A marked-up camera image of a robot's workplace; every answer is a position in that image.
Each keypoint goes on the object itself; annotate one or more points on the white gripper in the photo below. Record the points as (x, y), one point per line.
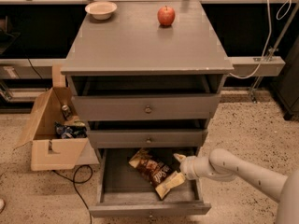
(188, 167)

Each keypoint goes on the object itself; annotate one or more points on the brown chip bag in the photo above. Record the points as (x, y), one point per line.
(153, 169)

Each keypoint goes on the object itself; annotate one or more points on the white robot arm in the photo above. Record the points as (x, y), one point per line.
(222, 165)

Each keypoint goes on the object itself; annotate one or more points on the grey open bottom drawer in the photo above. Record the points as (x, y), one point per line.
(123, 192)

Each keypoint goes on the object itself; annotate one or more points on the grey top drawer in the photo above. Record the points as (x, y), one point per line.
(108, 108)

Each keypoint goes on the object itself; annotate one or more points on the grey middle drawer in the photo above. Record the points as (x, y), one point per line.
(137, 138)

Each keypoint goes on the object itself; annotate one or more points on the brass top drawer knob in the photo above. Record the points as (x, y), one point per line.
(148, 109)

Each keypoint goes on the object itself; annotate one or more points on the grey wooden drawer cabinet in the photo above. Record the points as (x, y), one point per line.
(133, 54)

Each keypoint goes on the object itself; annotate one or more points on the blue snack bag in box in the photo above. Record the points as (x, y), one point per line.
(75, 130)

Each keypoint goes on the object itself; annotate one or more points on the metal can in box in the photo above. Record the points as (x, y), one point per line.
(67, 112)

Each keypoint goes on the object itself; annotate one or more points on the open cardboard box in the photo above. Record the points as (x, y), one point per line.
(48, 150)

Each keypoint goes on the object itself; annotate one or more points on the dark cabinet at right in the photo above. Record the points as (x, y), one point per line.
(286, 85)

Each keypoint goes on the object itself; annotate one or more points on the red apple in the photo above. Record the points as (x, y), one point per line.
(166, 15)

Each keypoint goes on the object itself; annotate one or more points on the white bowl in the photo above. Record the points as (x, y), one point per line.
(101, 10)

